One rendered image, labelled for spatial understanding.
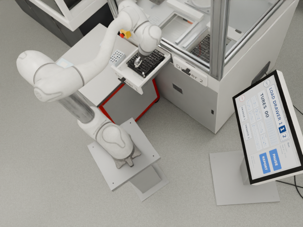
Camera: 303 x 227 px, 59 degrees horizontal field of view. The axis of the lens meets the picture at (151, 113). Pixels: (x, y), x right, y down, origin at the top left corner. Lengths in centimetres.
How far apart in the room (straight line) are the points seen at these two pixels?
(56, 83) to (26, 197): 197
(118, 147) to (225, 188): 116
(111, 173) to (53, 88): 82
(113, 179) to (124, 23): 93
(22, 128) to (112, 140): 188
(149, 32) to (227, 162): 148
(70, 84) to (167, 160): 159
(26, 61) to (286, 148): 121
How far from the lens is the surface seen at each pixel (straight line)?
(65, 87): 113
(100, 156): 183
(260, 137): 148
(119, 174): 174
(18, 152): 318
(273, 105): 146
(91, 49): 237
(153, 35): 138
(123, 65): 202
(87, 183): 269
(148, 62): 198
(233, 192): 242
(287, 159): 137
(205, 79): 180
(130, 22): 143
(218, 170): 246
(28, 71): 123
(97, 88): 211
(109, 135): 155
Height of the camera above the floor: 241
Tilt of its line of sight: 61 degrees down
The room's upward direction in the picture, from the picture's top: 22 degrees counter-clockwise
